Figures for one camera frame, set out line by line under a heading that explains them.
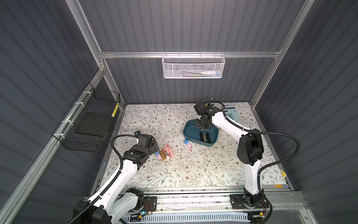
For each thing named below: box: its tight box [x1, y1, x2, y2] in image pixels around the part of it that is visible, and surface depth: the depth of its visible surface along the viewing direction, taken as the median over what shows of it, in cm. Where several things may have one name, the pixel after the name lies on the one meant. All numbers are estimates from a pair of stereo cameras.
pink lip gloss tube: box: [164, 142, 174, 159], surface depth 95 cm
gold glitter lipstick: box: [158, 150, 167, 161], surface depth 93 cm
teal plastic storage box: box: [183, 119, 220, 147], surface depth 101 cm
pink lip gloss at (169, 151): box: [165, 142, 174, 159], surface depth 95 cm
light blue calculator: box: [224, 105, 240, 122], surface depth 114 cm
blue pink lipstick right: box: [183, 139, 193, 149], surface depth 98 cm
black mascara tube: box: [206, 132, 212, 144], surface depth 101 cm
